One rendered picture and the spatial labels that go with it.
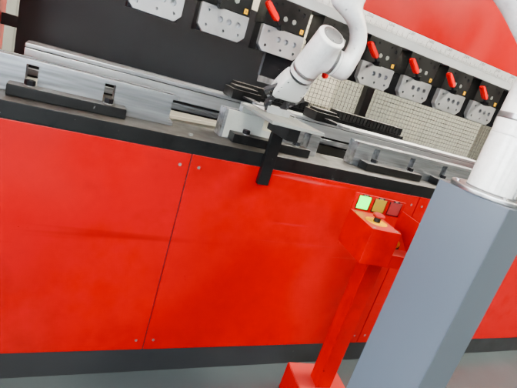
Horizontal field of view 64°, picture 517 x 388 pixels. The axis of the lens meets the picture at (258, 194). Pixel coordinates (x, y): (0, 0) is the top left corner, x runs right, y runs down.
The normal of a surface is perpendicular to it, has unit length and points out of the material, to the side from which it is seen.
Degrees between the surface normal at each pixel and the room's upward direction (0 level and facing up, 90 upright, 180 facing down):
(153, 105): 90
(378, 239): 90
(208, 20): 90
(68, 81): 90
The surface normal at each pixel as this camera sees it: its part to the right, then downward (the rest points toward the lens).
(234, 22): 0.37, 0.38
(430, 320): -0.79, -0.06
